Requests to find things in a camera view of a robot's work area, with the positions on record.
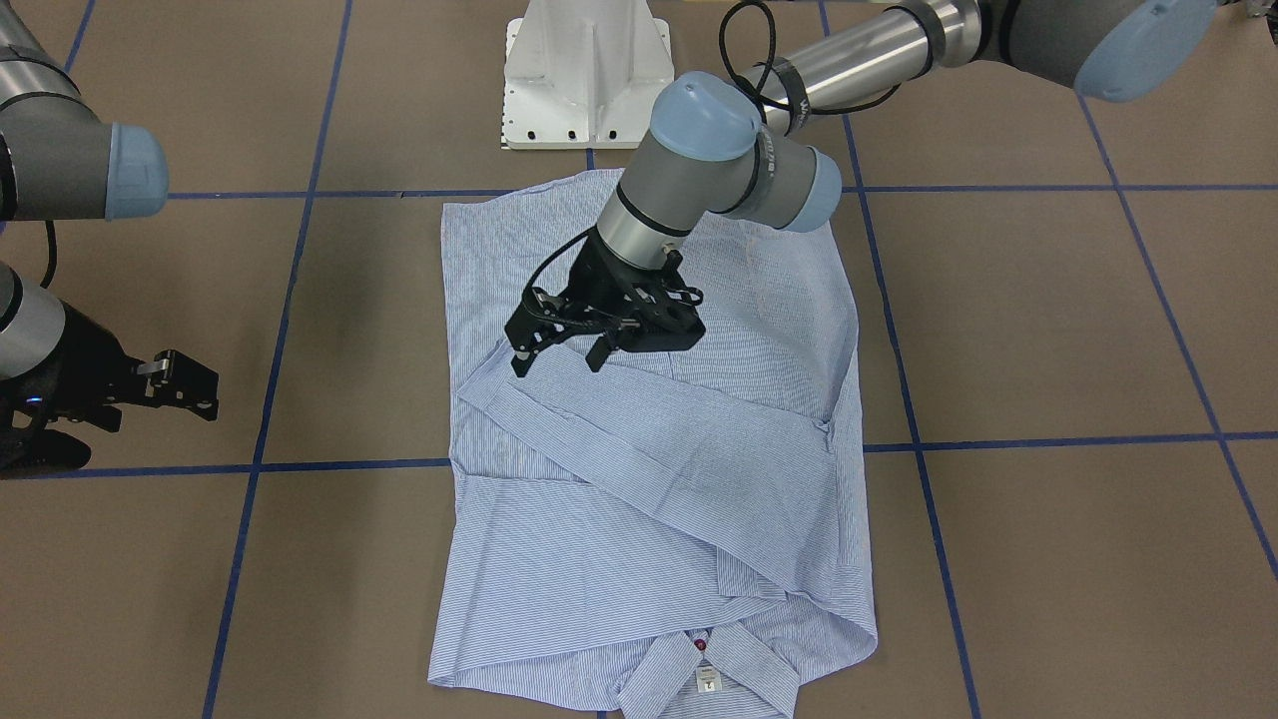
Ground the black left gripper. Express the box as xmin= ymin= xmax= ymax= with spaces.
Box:
xmin=505 ymin=229 xmax=705 ymax=377

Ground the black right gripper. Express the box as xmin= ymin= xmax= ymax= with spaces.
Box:
xmin=1 ymin=304 xmax=220 ymax=476

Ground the light blue striped shirt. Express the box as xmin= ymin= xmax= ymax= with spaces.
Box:
xmin=428 ymin=170 xmax=881 ymax=718

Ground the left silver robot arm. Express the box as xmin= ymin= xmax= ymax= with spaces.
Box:
xmin=505 ymin=1 xmax=1219 ymax=377

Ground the brown paper table cover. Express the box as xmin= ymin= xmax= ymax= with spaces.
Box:
xmin=3 ymin=1 xmax=1277 ymax=718

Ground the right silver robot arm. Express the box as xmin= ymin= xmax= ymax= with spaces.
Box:
xmin=1 ymin=3 xmax=220 ymax=479

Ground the white central pedestal column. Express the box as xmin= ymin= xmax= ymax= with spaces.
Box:
xmin=501 ymin=1 xmax=674 ymax=151

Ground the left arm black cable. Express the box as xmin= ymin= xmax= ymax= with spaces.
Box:
xmin=521 ymin=0 xmax=904 ymax=331

